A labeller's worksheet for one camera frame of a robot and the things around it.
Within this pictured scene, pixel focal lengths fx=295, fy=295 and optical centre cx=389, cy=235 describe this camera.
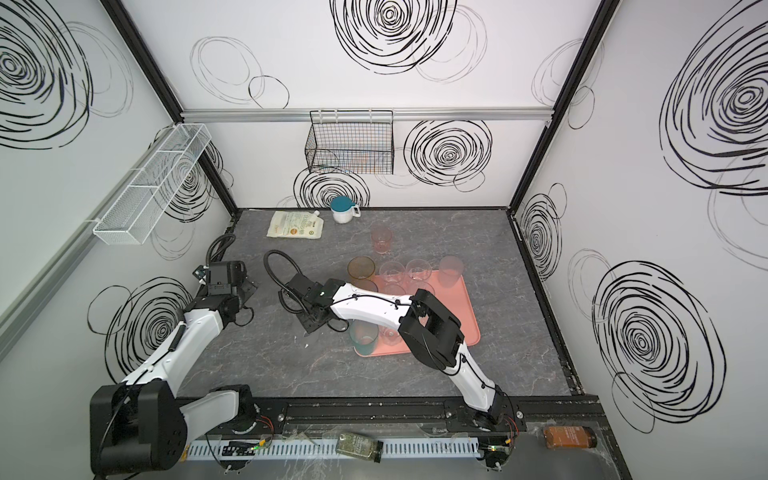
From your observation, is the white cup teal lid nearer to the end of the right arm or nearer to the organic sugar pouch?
the organic sugar pouch

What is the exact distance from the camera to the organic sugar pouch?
114cm

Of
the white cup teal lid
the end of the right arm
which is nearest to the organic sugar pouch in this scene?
the white cup teal lid
